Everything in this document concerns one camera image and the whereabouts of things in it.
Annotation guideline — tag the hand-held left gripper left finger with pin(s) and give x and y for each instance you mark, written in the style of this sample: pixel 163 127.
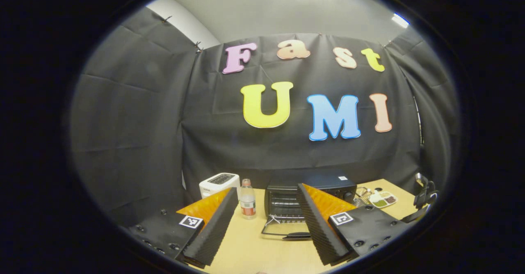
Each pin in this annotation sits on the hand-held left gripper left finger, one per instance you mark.
pixel 217 233

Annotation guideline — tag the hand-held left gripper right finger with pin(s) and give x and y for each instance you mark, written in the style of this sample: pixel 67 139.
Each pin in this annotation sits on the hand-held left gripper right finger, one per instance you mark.
pixel 318 229

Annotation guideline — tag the black electric oven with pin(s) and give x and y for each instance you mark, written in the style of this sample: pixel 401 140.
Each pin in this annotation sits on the black electric oven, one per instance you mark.
pixel 324 180

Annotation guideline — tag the clear plastic bottle red label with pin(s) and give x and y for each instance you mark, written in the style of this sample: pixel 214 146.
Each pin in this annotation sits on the clear plastic bottle red label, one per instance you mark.
pixel 247 202

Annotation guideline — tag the white sectioned plate with beans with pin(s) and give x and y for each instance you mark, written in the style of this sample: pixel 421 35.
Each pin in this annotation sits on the white sectioned plate with beans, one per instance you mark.
pixel 383 200

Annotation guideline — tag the white toaster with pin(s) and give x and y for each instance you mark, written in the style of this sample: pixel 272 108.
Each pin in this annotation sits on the white toaster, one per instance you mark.
pixel 219 183

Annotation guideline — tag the black backdrop cloth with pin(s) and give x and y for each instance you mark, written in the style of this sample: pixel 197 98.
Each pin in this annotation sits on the black backdrop cloth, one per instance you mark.
pixel 164 122

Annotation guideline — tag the small ceiling light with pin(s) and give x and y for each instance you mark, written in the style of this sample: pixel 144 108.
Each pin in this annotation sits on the small ceiling light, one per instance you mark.
pixel 400 20

